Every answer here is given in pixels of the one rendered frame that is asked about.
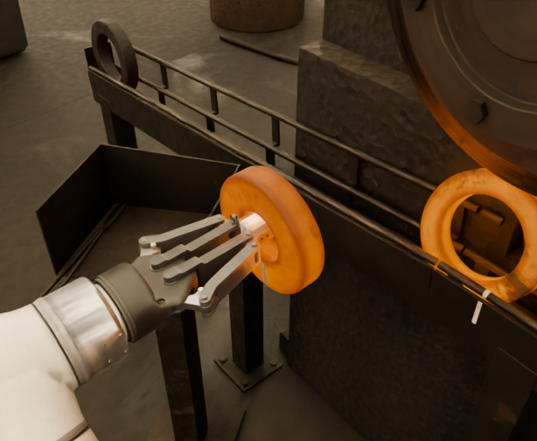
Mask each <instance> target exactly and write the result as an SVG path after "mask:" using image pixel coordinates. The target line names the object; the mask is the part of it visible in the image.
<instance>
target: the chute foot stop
mask: <svg viewBox="0 0 537 441"><path fill-rule="evenodd" d="M108 49H109V52H110V55H111V58H112V60H113V62H114V63H115V61H114V56H113V52H112V47H111V43H110V41H109V42H108ZM84 53H85V56H86V60H87V67H88V70H90V69H89V66H94V67H96V68H98V69H99V67H98V65H97V62H96V60H95V56H94V51H93V47H92V46H90V47H86V48H84ZM90 71H92V70H90Z"/></svg>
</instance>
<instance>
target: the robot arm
mask: <svg viewBox="0 0 537 441"><path fill-rule="evenodd" d="M213 227H215V229H213ZM272 237H274V235H273V233H272V232H271V230H270V228H269V226H268V225H267V223H266V222H265V221H264V220H263V219H262V218H261V217H260V216H259V215H257V214H256V213H253V212H251V213H248V214H247V215H245V216H243V217H241V218H238V215H237V214H230V220H226V219H225V217H224V215H222V214H217V215H214V216H212V217H210V218H207V219H204V220H200V221H197V222H194V223H192V224H189V225H187V226H184V227H180V228H177V229H174V230H171V231H169V232H166V233H163V234H158V235H150V236H144V237H141V238H140V239H139V245H140V249H141V255H140V256H139V257H137V259H135V261H134V262H133V263H132V264H129V263H127V262H123V263H120V264H119V265H117V266H115V267H114V268H112V269H110V270H108V271H106V272H104V273H102V274H100V275H99V276H97V277H96V278H95V280H94V283H92V282H91V281H90V280H89V279H87V278H85V277H80V278H78V279H76V280H74V281H72V282H71V283H69V284H67V285H65V286H63V287H61V288H59V289H57V290H56V291H54V292H52V293H50V294H48V295H46V296H45V297H40V298H38V299H37V300H36V301H35V302H33V303H32V304H28V305H27V306H25V307H22V308H20V309H17V310H15V311H10V312H6V313H1V314H0V441H99V440H98V439H97V437H96V436H95V434H94V433H93V432H92V430H91V429H90V427H89V426H88V424H87V421H86V419H85V418H84V416H83V415H82V412H81V410H80V407H79V404H78V402H77V399H76V397H75V394H74V392H73V391H74V390H75V389H76V388H78V387H79V386H80V385H82V384H85V383H87V382H89V381H90V380H91V379H92V378H93V377H95V376H97V375H98V374H99V373H101V372H102V371H104V370H106V369H107V368H109V367H111V366H113V365H114V364H116V362H118V361H120V360H122V359H123V358H125V357H126V356H127V355H128V353H129V344H128V342H132V343H135V342H137V341H138V340H140V339H141V338H143V337H145V336H146V335H148V334H149V333H152V332H153V331H155V330H156V329H157V328H159V327H160V326H161V324H163V322H164V321H165V320H166V319H167V318H168V317H170V316H171V315H175V314H179V313H182V312H184V311H185V310H186V309H188V310H193V311H197V312H201V316H202V317H203V318H204V319H209V318H211V317H212V316H213V314H214V312H215V310H216V308H217V306H218V304H219V302H220V301H221V300H222V299H223V298H224V297H225V296H226V295H227V294H228V293H229V292H230V291H231V290H232V289H233V288H234V287H235V286H237V285H238V284H239V283H240V282H241V281H242V280H243V279H244V278H245V277H246V276H247V275H248V274H249V273H250V272H251V271H252V270H253V269H254V268H255V267H256V266H257V265H258V264H259V263H260V262H261V255H260V245H261V244H263V243H264V242H266V241H268V240H269V239H271V238H272ZM210 278H211V279H210ZM209 279H210V280H209ZM208 280H209V281H208ZM207 281H208V282H207ZM203 286H204V288H202V287H203ZM196 290H198V291H197V292H196V293H195V291H196ZM194 293H195V294H194Z"/></svg>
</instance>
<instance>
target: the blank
mask: <svg viewBox="0 0 537 441"><path fill-rule="evenodd" d="M220 210H221V214H222V215H224V217H225V219H226V220H229V221H230V214H237V215H238V218H241V217H243V216H245V215H247V214H250V213H251V212H253V213H255V214H257V215H259V216H260V217H261V218H262V219H263V220H264V221H265V222H266V223H267V225H268V227H269V228H270V230H271V232H272V233H273V235H274V237H275V240H274V239H273V237H272V238H271V239H269V240H268V241H266V242H264V243H263V244H261V245H260V255H261V262H260V263H259V264H258V265H257V266H256V267H255V268H254V269H253V270H252V272H253V273H254V274H255V275H256V276H257V277H258V278H259V279H260V280H261V281H262V282H263V283H264V284H266V285H267V286H268V287H269V288H271V289H272V290H274V291H277V292H280V293H282V294H294V293H297V292H299V291H300V290H302V289H303V288H304V287H306V286H307V285H309V284H311V283H312V282H314V281H315V280H317V279H318V277H319V276H320V274H321V272H322V270H323V267H324V244H323V239H322V236H321V233H320V230H319V228H318V225H317V222H316V220H315V218H314V216H313V214H312V212H311V210H310V209H309V207H308V205H307V204H306V202H305V201H304V199H303V197H302V196H301V195H300V193H299V192H298V191H297V190H296V188H295V187H294V186H293V185H292V184H291V183H290V182H289V181H288V180H287V179H285V178H284V177H283V176H282V175H280V174H279V173H277V172H276V171H273V170H272V169H269V168H268V167H265V166H260V165H254V166H249V167H248V168H246V169H244V170H242V171H239V172H237V173H235V174H234V175H233V176H231V177H229V178H228V179H227V180H226V181H225V182H224V184H223V186H222V187H221V190H220Z"/></svg>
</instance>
